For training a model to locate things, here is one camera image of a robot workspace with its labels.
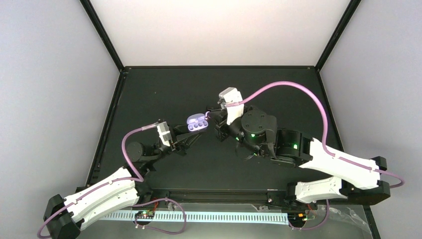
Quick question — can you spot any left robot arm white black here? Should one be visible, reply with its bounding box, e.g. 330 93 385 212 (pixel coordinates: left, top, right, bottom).
37 121 207 239

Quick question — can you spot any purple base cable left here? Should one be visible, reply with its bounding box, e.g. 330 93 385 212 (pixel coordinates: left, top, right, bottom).
133 197 188 235

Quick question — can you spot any lilac earbud charging case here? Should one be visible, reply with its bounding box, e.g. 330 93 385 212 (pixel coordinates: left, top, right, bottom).
186 113 209 132

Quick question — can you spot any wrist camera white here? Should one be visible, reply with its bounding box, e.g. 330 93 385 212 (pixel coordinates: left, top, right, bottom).
156 121 172 147
218 87 244 125

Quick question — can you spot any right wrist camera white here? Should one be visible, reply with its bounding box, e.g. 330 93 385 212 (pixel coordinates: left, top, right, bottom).
218 87 244 125

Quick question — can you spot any white slotted cable duct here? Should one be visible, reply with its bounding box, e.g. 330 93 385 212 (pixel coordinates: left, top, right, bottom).
102 210 289 225

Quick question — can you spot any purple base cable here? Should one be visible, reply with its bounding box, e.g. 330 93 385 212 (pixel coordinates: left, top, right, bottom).
288 199 330 231
133 197 188 235

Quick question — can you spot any lilac earbud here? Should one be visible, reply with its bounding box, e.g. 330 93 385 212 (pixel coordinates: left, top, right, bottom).
205 111 211 120

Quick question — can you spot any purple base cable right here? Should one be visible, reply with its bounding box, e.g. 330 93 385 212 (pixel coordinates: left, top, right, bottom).
288 199 330 231

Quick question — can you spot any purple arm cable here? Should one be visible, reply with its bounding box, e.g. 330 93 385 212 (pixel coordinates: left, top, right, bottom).
37 122 160 239
225 81 406 189

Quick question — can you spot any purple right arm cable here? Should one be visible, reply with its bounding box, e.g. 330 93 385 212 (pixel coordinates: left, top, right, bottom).
225 81 406 189

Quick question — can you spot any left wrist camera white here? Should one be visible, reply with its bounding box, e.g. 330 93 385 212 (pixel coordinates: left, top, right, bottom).
156 121 172 147

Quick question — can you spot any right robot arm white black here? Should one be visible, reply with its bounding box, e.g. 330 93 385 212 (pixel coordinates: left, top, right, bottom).
205 107 391 209

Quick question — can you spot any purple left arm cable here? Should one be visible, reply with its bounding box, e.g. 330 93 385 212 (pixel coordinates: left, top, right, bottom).
37 122 160 239

